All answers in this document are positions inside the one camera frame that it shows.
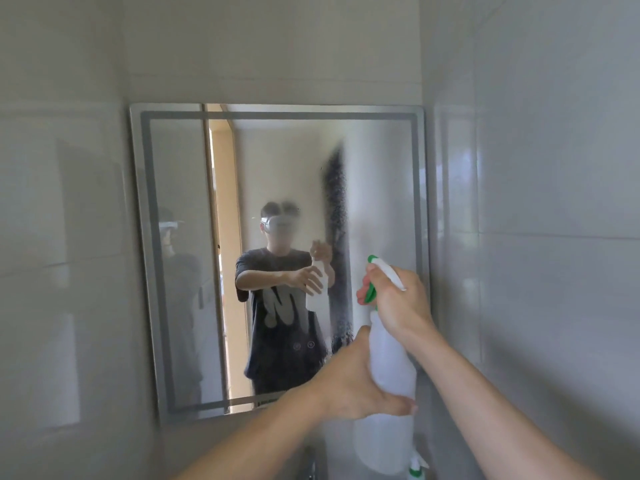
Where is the person's left forearm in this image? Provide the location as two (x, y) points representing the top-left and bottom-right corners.
(175, 384), (326, 480)

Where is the person's right hand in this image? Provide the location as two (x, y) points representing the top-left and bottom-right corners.
(355, 262), (436, 341)

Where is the person's right forearm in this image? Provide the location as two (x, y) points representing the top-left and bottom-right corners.
(399, 319), (606, 480)

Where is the person's left hand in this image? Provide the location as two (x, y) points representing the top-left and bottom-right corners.
(309, 324), (419, 423)

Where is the rectangular wall mirror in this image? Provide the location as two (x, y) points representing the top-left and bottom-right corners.
(129, 103), (432, 428)

